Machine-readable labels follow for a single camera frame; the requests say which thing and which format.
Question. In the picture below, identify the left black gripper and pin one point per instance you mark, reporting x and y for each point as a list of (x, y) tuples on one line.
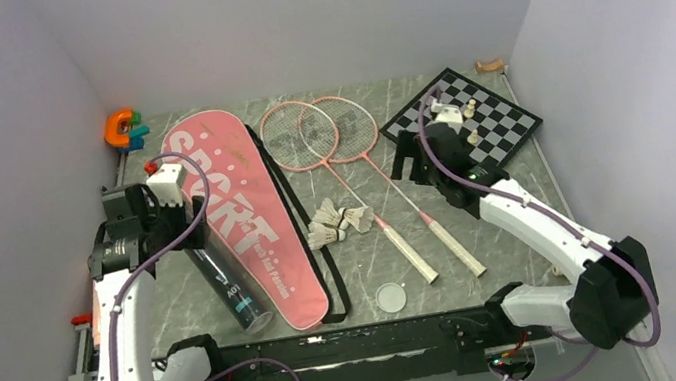
[(178, 213)]

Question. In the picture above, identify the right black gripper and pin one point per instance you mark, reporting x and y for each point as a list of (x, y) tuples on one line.
[(408, 146)]

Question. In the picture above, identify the white shuttlecock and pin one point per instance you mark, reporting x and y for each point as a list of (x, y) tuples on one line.
[(323, 236), (359, 219), (329, 215)]

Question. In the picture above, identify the black shuttlecock tube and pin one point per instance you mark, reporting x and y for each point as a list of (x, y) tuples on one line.
[(234, 292)]

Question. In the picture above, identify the clear tube lid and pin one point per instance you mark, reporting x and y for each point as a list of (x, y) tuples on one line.
[(391, 298)]

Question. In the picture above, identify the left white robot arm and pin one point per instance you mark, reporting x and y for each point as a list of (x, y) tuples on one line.
[(122, 263)]

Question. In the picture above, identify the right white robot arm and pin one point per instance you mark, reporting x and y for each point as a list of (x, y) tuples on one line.
[(609, 288)]

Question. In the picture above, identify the right pink badminton racket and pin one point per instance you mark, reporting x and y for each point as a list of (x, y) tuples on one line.
[(357, 133)]

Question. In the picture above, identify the pink badminton racket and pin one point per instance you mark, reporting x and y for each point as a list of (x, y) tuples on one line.
[(302, 137), (357, 133)]

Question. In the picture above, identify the left pink badminton racket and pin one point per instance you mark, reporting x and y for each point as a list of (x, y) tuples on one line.
[(302, 137)]

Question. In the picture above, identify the white chess piece lower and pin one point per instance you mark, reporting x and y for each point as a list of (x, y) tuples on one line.
[(474, 137)]

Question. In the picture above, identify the white chess piece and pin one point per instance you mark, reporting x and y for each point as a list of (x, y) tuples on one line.
[(474, 137), (469, 111)]

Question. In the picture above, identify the white chess piece upper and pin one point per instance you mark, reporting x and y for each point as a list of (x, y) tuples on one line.
[(469, 111)]

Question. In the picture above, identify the black white chessboard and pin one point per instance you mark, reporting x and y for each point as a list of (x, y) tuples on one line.
[(501, 125)]

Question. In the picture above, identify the wooden arch block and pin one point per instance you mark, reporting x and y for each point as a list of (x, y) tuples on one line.
[(495, 65)]

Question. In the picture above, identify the pink racket bag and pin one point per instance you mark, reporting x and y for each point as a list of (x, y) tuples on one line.
[(249, 210)]

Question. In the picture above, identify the blue green toy blocks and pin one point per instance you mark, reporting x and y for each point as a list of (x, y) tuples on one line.
[(137, 134)]

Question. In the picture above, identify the orange C toy block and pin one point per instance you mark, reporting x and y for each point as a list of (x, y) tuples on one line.
[(117, 128)]

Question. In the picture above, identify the red clamp knob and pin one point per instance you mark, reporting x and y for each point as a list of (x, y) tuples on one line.
[(82, 319)]

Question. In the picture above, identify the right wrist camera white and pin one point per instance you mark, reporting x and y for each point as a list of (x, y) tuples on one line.
[(446, 113)]

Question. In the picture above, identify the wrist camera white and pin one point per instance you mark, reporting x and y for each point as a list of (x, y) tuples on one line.
[(167, 185), (446, 113)]

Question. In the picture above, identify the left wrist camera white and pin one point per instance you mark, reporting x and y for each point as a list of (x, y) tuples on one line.
[(167, 185)]

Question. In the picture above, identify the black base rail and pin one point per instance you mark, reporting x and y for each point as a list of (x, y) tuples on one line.
[(456, 342)]

